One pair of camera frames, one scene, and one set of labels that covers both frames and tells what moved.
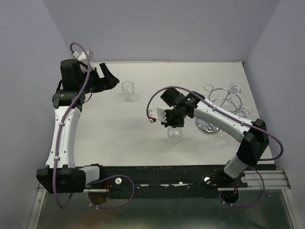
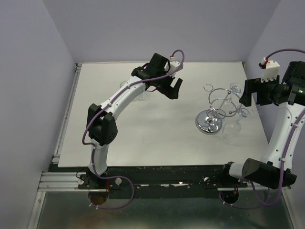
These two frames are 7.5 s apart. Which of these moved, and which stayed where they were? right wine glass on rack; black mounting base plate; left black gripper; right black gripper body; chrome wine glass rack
Moved: left black gripper; right black gripper body
Stayed: black mounting base plate; right wine glass on rack; chrome wine glass rack
